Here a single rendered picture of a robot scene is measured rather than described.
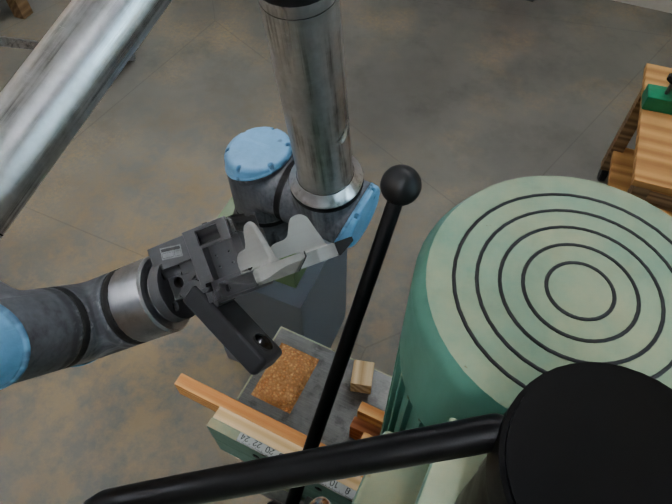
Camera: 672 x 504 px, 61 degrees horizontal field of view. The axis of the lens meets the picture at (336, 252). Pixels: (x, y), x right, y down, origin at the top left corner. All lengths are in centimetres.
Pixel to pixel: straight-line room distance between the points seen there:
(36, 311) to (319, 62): 50
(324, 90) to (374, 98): 184
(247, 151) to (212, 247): 66
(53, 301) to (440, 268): 44
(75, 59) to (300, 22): 29
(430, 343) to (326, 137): 72
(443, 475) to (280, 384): 68
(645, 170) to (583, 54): 141
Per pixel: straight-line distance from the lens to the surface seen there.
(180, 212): 234
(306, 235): 64
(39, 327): 62
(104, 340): 68
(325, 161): 103
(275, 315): 150
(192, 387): 91
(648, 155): 197
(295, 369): 93
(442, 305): 31
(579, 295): 33
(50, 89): 72
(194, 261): 60
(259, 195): 123
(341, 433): 91
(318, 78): 89
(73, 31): 74
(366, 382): 90
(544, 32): 331
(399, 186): 47
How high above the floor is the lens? 177
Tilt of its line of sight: 55 degrees down
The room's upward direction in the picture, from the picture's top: straight up
